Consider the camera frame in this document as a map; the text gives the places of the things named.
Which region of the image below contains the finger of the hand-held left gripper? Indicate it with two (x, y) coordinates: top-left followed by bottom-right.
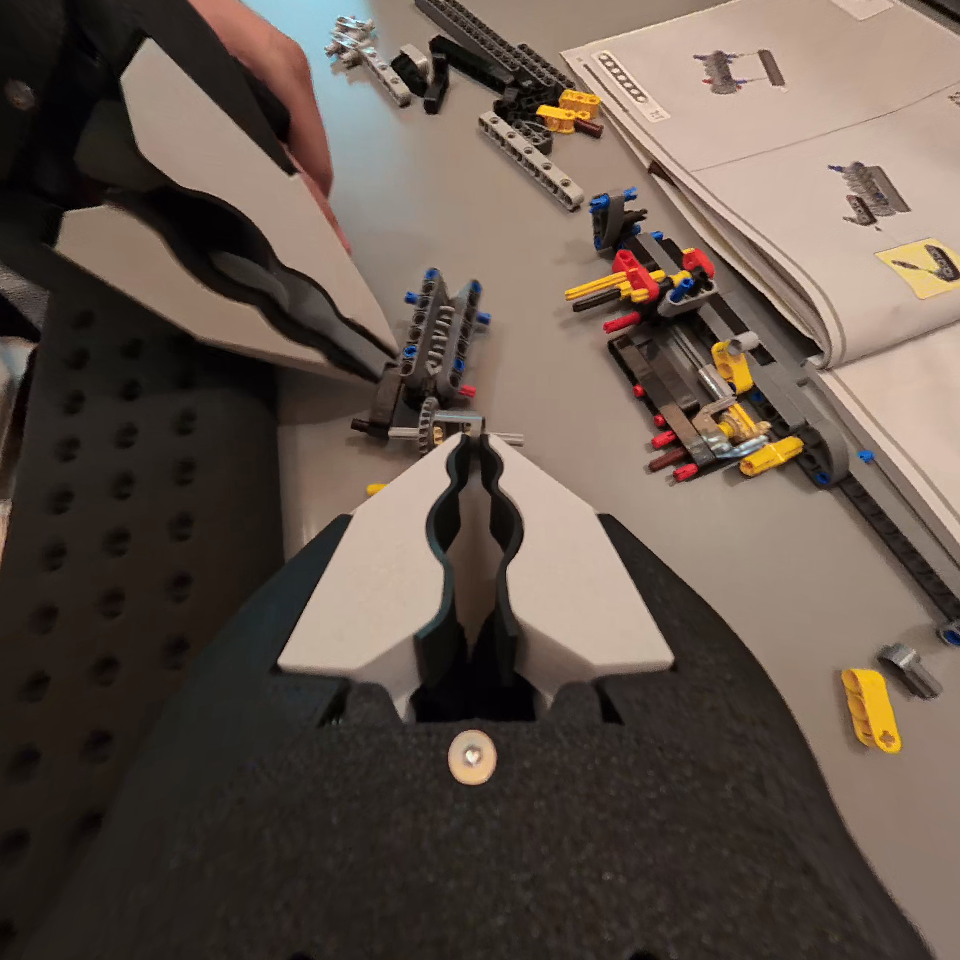
(54, 204), (385, 385)
(118, 37), (400, 354)

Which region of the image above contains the lego engine subassembly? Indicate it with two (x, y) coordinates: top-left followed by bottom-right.
(351, 268), (494, 444)

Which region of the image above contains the grey lego differential housing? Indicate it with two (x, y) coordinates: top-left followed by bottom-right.
(418, 397), (490, 456)

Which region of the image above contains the yellow lego connector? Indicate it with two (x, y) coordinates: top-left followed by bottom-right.
(840, 667), (903, 755)

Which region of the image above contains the person's left hand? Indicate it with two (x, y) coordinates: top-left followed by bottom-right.
(189, 0), (354, 256)

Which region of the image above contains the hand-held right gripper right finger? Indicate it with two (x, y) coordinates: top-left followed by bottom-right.
(480, 435), (676, 706)

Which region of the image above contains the lego instruction booklet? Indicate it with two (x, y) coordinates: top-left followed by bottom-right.
(561, 0), (960, 526)

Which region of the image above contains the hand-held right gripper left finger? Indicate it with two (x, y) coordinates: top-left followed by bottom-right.
(277, 433), (472, 721)

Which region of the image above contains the dark grey lego connector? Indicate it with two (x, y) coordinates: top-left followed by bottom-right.
(877, 643), (945, 701)

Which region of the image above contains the lego chassis assembly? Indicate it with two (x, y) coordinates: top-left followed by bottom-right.
(324, 0), (960, 648)

